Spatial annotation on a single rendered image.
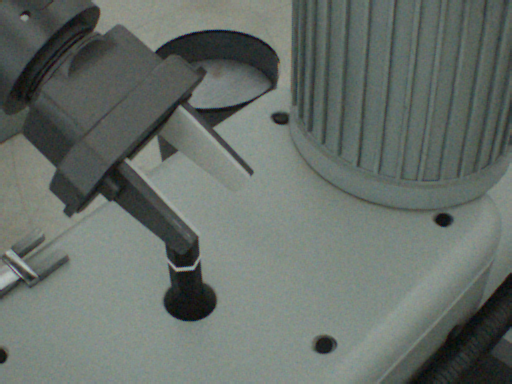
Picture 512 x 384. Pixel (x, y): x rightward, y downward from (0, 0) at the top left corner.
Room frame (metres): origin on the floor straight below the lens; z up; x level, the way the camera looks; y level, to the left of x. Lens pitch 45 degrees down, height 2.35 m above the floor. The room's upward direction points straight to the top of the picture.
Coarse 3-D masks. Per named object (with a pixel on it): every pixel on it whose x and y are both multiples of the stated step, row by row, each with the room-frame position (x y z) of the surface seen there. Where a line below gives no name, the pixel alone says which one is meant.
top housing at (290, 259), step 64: (256, 128) 0.53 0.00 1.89; (192, 192) 0.46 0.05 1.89; (256, 192) 0.46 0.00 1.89; (320, 192) 0.46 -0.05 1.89; (128, 256) 0.39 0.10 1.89; (256, 256) 0.39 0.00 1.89; (320, 256) 0.39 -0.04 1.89; (384, 256) 0.39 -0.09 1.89; (448, 256) 0.39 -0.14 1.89; (0, 320) 0.33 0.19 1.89; (64, 320) 0.33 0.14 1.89; (128, 320) 0.33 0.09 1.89; (256, 320) 0.34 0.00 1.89; (320, 320) 0.34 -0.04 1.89; (384, 320) 0.33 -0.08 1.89; (448, 320) 0.37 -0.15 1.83
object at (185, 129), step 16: (176, 112) 0.38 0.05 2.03; (192, 112) 0.38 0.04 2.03; (176, 128) 0.38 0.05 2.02; (192, 128) 0.38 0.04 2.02; (208, 128) 0.38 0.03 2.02; (176, 144) 0.38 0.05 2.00; (192, 144) 0.38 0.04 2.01; (208, 144) 0.37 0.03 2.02; (224, 144) 0.37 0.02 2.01; (192, 160) 0.38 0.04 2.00; (208, 160) 0.37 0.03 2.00; (224, 160) 0.37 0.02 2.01; (240, 160) 0.37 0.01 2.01; (224, 176) 0.37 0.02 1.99; (240, 176) 0.36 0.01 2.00
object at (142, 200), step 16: (128, 160) 0.34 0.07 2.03; (112, 176) 0.33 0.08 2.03; (128, 176) 0.33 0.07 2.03; (144, 176) 0.33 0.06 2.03; (112, 192) 0.33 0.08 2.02; (128, 192) 0.33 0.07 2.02; (144, 192) 0.32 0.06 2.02; (160, 192) 0.33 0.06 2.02; (128, 208) 0.33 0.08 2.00; (144, 208) 0.32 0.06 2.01; (160, 208) 0.32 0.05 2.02; (176, 208) 0.32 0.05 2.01; (144, 224) 0.33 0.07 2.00; (160, 224) 0.32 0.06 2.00; (176, 224) 0.31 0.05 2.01; (192, 224) 0.32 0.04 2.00; (176, 240) 0.31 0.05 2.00; (192, 240) 0.31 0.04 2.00
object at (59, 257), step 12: (36, 228) 0.41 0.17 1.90; (24, 240) 0.40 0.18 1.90; (36, 240) 0.40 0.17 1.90; (12, 252) 0.39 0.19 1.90; (24, 252) 0.39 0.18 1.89; (60, 252) 0.39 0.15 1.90; (12, 264) 0.38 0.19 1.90; (24, 264) 0.38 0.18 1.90; (36, 264) 0.38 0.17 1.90; (48, 264) 0.38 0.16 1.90; (60, 264) 0.38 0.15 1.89; (0, 276) 0.36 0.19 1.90; (12, 276) 0.36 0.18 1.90; (24, 276) 0.36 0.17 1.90; (36, 276) 0.37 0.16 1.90; (0, 288) 0.35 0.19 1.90; (12, 288) 0.36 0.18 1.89
